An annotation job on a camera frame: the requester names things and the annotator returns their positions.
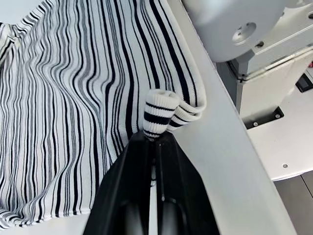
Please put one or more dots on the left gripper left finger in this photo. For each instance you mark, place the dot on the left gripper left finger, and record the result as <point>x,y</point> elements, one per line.
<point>127,181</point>

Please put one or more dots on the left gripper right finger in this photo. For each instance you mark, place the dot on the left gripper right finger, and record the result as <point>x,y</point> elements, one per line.
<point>181,186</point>

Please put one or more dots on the black and white striped T-shirt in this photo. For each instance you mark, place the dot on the black and white striped T-shirt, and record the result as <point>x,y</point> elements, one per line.
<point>73,98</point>

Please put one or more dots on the robot body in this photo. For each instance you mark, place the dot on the robot body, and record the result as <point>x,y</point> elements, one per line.
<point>256,61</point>

